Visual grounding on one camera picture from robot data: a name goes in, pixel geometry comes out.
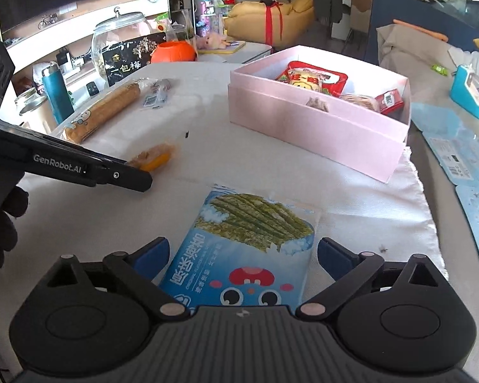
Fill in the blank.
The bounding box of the blue seaweed snack packet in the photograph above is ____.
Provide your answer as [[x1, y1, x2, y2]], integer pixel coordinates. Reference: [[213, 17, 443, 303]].
[[159, 184, 323, 317]]

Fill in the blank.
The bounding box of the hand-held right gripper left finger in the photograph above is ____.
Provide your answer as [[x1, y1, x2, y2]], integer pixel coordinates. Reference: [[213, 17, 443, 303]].
[[40, 237, 189, 323]]

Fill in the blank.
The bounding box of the small glass jar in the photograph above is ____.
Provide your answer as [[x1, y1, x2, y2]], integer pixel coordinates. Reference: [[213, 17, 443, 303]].
[[14, 87, 41, 109]]

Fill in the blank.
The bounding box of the miniature bicycle model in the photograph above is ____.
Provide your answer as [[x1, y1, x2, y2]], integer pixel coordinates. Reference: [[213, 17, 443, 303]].
[[38, 13, 60, 30]]

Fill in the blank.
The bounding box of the orange rod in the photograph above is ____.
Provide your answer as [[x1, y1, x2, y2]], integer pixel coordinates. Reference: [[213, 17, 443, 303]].
[[393, 19, 450, 43]]

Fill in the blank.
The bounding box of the small orange snack packet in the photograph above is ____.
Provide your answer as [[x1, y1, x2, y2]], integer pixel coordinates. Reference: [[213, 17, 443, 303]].
[[126, 143, 176, 173]]

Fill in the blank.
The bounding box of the red ribbon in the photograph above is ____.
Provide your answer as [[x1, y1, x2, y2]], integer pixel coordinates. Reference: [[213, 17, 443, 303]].
[[264, 2, 285, 47]]

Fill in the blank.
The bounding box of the brown pastry packet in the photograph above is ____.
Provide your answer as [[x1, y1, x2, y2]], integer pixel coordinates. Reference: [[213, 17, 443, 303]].
[[338, 93, 381, 113]]

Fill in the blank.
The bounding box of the red packet with face print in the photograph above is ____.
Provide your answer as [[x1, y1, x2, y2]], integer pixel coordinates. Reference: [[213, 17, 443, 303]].
[[288, 69, 321, 94]]

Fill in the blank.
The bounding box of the yellow sofa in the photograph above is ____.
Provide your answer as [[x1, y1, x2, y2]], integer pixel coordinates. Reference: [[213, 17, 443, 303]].
[[224, 0, 317, 49]]

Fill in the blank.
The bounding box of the dark blue partition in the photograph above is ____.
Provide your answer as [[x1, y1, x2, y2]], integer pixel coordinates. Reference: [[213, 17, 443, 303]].
[[370, 0, 479, 45]]

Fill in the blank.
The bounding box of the teal water bottle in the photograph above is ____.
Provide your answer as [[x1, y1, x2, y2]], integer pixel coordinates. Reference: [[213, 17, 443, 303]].
[[41, 63, 76, 125]]

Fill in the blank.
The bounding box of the white blanket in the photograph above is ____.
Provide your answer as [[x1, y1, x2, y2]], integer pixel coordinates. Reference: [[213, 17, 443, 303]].
[[376, 23, 479, 89]]

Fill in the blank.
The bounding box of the pink plush toy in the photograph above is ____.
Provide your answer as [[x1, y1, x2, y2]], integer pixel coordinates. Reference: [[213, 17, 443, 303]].
[[195, 33, 228, 51]]

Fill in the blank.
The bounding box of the pink white plastic bag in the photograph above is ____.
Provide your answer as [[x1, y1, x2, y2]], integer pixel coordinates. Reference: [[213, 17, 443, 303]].
[[32, 63, 59, 85]]

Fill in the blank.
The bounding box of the black snack bag gold print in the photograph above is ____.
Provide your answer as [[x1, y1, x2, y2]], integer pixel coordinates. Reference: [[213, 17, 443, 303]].
[[102, 33, 168, 88]]

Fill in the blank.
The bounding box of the large glass jar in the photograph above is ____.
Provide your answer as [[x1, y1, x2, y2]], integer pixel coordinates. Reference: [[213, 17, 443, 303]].
[[91, 8, 155, 91]]

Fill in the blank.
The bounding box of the pink toy box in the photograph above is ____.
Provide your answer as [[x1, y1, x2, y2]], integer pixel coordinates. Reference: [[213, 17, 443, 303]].
[[195, 10, 224, 36]]

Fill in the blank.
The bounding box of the white table cloth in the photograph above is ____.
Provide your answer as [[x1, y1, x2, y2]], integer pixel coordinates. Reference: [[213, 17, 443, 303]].
[[0, 62, 450, 317]]

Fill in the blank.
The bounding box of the orange pumpkin bucket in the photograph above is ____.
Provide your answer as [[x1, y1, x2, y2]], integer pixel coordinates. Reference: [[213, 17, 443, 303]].
[[151, 41, 198, 64]]

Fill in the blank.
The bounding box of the clear plastic snack bag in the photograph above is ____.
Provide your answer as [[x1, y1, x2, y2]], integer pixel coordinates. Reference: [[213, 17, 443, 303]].
[[155, 12, 196, 45]]

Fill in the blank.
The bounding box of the white metal mug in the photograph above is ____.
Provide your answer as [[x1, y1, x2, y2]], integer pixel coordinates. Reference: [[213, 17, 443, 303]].
[[19, 96, 59, 137]]

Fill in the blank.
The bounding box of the yellow flat mat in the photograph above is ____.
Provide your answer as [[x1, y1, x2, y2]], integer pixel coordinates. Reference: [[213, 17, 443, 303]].
[[219, 40, 247, 54]]

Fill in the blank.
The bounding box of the pink cardboard box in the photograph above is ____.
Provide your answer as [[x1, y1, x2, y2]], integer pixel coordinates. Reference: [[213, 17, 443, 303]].
[[227, 45, 412, 184]]

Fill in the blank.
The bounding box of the long bread stick packet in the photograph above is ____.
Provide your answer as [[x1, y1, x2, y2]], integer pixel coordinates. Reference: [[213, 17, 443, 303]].
[[63, 78, 173, 145]]

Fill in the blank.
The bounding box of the small red snack box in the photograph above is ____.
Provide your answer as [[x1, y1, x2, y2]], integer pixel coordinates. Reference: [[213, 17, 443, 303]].
[[376, 89, 405, 116]]

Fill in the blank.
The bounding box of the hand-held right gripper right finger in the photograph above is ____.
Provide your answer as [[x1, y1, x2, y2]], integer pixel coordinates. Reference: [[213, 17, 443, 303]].
[[295, 237, 445, 321]]

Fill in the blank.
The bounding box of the person's left hand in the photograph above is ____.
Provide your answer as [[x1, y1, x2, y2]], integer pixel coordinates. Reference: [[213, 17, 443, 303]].
[[0, 186, 30, 269]]

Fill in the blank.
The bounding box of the red snack packet white logo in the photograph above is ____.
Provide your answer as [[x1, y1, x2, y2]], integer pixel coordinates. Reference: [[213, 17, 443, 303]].
[[275, 61, 349, 99]]

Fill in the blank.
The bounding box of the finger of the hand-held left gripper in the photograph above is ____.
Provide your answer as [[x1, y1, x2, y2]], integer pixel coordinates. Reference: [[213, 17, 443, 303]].
[[96, 159, 153, 193]]

